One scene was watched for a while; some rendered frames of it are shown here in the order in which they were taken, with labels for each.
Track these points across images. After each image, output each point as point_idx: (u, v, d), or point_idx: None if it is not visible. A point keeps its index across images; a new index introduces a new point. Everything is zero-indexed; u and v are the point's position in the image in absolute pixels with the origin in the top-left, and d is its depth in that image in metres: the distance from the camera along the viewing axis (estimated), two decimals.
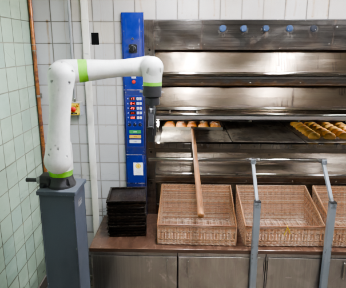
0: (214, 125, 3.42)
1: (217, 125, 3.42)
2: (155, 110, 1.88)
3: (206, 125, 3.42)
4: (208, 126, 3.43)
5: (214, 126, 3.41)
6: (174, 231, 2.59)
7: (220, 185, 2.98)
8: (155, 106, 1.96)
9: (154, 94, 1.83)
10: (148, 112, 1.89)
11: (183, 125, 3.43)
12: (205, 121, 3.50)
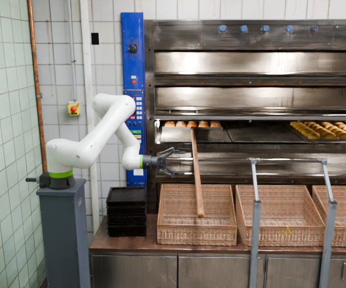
0: (214, 125, 3.42)
1: (217, 125, 3.42)
2: (161, 166, 2.43)
3: (206, 125, 3.42)
4: (208, 126, 3.43)
5: (214, 126, 3.42)
6: (174, 231, 2.59)
7: (220, 185, 2.98)
8: (160, 153, 2.42)
9: (148, 169, 2.45)
10: None
11: (183, 125, 3.43)
12: (205, 122, 3.50)
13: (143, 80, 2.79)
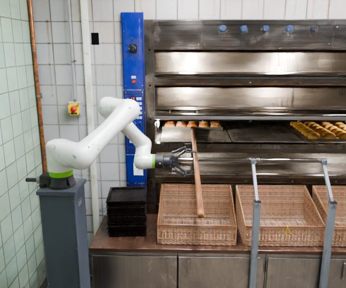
0: (214, 125, 3.42)
1: (217, 125, 3.42)
2: (173, 165, 2.44)
3: (206, 125, 3.42)
4: (208, 126, 3.43)
5: (214, 126, 3.42)
6: (174, 231, 2.59)
7: (220, 185, 2.98)
8: (172, 152, 2.42)
9: (161, 168, 2.45)
10: None
11: (183, 125, 3.43)
12: (205, 122, 3.50)
13: (143, 80, 2.79)
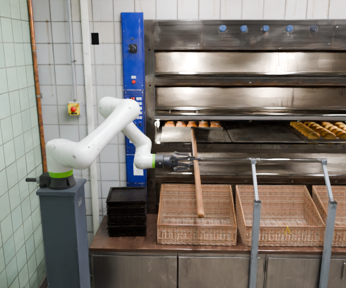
0: (214, 125, 3.42)
1: (217, 125, 3.42)
2: (174, 164, 2.44)
3: (206, 125, 3.42)
4: (208, 126, 3.43)
5: (214, 126, 3.42)
6: (174, 231, 2.59)
7: (220, 185, 2.98)
8: (175, 152, 2.42)
9: (161, 168, 2.45)
10: None
11: (183, 125, 3.43)
12: (205, 122, 3.50)
13: (143, 80, 2.79)
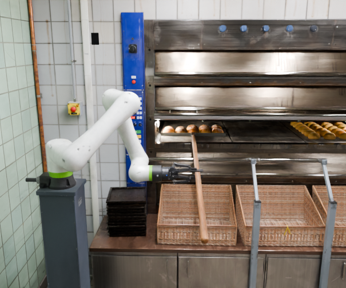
0: (216, 131, 3.19)
1: (219, 131, 3.19)
2: (173, 177, 2.19)
3: (208, 131, 3.19)
4: (210, 132, 3.20)
5: (217, 131, 3.19)
6: (174, 231, 2.59)
7: (220, 185, 2.98)
8: (174, 164, 2.18)
9: (159, 180, 2.20)
10: None
11: (183, 131, 3.20)
12: (206, 127, 3.27)
13: (143, 80, 2.79)
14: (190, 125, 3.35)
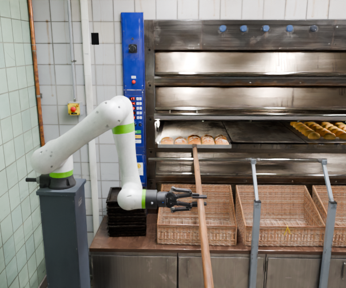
0: (220, 142, 2.82)
1: (225, 142, 2.81)
2: (171, 204, 1.82)
3: (211, 142, 2.82)
4: (213, 143, 2.83)
5: (221, 143, 2.81)
6: (174, 231, 2.59)
7: (220, 185, 2.98)
8: (173, 188, 1.81)
9: None
10: None
11: (183, 142, 2.83)
12: (209, 137, 2.90)
13: (143, 80, 2.79)
14: (191, 135, 2.98)
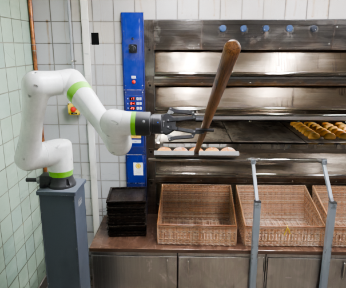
0: (226, 149, 2.45)
1: (231, 149, 2.45)
2: (168, 128, 1.41)
3: (216, 150, 2.45)
4: None
5: (227, 150, 2.44)
6: (174, 231, 2.59)
7: (220, 185, 2.98)
8: (171, 108, 1.43)
9: (146, 135, 1.42)
10: None
11: (183, 150, 2.46)
12: None
13: (143, 80, 2.79)
14: None
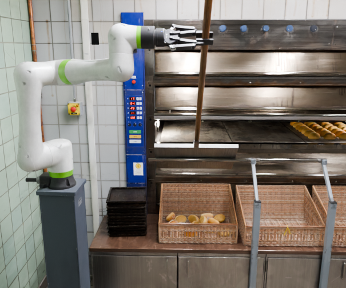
0: None
1: None
2: (171, 38, 1.53)
3: None
4: None
5: None
6: (176, 230, 2.61)
7: (219, 184, 3.00)
8: (173, 24, 1.58)
9: (150, 43, 1.53)
10: None
11: None
12: (208, 220, 2.94)
13: (143, 80, 2.79)
14: None
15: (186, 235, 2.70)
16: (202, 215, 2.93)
